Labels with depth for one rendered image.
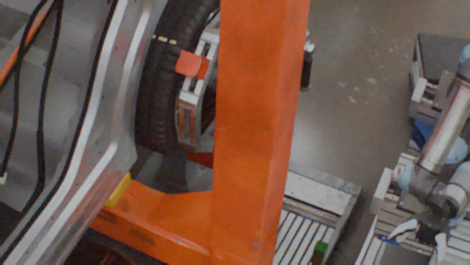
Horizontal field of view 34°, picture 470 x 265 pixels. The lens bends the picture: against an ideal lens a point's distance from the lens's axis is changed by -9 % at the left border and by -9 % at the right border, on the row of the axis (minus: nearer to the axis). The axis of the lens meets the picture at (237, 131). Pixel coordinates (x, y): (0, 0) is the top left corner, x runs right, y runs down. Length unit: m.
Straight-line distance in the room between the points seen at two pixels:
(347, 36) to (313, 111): 0.62
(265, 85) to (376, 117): 2.09
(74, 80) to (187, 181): 0.90
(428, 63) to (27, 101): 2.01
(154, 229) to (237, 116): 0.71
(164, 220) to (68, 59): 0.59
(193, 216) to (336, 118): 1.59
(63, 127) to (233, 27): 0.81
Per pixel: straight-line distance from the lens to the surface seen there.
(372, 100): 4.08
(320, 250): 2.65
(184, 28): 2.59
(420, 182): 2.23
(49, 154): 2.54
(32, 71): 2.67
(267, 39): 1.85
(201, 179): 3.35
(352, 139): 3.87
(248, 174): 2.19
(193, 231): 2.56
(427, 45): 3.95
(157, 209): 2.67
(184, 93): 2.61
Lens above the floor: 2.82
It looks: 47 degrees down
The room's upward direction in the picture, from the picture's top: 4 degrees clockwise
